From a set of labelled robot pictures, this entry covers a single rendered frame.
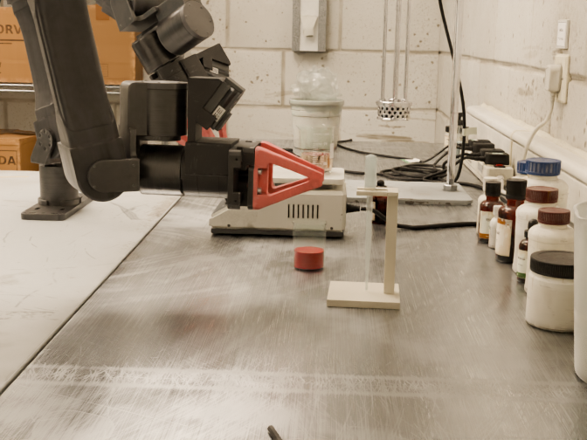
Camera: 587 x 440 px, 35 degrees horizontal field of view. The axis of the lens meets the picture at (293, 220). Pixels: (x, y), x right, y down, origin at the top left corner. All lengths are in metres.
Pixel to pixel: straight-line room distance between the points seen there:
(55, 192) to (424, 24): 2.44
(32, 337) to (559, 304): 0.52
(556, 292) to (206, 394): 0.38
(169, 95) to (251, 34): 2.75
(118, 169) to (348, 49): 2.80
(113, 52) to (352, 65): 0.94
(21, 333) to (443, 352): 0.41
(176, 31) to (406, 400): 0.72
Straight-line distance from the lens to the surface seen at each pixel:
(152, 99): 1.04
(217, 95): 1.03
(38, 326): 0.98
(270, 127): 3.79
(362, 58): 3.77
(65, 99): 1.01
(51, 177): 1.56
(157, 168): 1.04
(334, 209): 1.36
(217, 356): 0.88
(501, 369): 0.88
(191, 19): 1.33
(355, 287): 1.08
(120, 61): 3.49
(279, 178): 1.36
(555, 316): 0.99
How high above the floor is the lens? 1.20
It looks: 11 degrees down
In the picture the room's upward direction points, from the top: 1 degrees clockwise
